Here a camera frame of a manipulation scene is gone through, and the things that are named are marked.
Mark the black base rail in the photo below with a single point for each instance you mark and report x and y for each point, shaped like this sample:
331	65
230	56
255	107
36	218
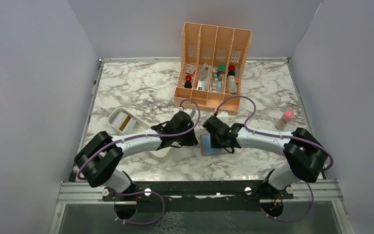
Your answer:
195	196

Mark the red black stamp right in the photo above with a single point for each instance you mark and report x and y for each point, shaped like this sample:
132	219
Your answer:
231	70

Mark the stack of cards in tray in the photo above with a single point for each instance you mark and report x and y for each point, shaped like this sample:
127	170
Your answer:
124	122

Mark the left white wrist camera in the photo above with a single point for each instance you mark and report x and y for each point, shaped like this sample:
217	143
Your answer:
190	112

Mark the green cap bottle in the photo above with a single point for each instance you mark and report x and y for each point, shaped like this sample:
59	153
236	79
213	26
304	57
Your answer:
221	68

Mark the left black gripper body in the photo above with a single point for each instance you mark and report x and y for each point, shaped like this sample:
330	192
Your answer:
186	140

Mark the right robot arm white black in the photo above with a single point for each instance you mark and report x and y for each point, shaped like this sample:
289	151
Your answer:
305	156

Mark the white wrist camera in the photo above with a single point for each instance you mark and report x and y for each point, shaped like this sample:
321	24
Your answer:
222	116
190	112

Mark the white plastic tray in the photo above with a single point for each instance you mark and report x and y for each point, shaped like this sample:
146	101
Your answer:
160	155

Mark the peach desk organizer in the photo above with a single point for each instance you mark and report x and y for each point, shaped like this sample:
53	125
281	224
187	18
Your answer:
204	48

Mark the red black stamp left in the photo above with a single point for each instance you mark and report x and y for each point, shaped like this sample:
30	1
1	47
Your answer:
188	83

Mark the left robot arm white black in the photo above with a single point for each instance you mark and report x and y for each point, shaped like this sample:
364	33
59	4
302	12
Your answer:
97	162

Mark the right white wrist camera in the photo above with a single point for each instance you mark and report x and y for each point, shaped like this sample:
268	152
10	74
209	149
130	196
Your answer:
222	116

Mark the pink cap small bottle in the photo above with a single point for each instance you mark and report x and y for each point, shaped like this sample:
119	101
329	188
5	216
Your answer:
286	117

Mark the brown leather card holder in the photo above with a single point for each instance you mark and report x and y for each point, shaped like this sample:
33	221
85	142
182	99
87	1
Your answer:
206	148

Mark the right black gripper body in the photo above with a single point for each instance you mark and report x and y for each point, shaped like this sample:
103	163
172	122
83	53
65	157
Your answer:
215	142

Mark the red black stamp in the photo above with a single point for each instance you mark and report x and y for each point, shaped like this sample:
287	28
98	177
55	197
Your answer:
231	70
188	83

